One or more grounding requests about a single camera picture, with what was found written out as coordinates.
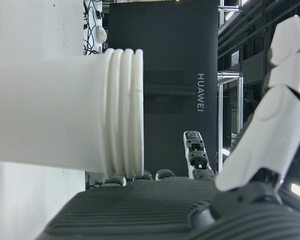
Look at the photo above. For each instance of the black Huawei monitor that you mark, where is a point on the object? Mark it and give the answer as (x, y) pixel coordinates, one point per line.
(177, 50)

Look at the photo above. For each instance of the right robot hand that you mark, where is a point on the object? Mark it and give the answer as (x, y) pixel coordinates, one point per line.
(152, 212)

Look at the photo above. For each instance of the white computer mouse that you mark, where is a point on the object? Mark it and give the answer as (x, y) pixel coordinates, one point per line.
(100, 33)

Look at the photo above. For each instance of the white paper cup stack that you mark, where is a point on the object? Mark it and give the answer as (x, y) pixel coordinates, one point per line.
(52, 110)

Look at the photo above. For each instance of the aluminium frame cage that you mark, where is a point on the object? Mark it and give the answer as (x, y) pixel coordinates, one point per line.
(240, 100)

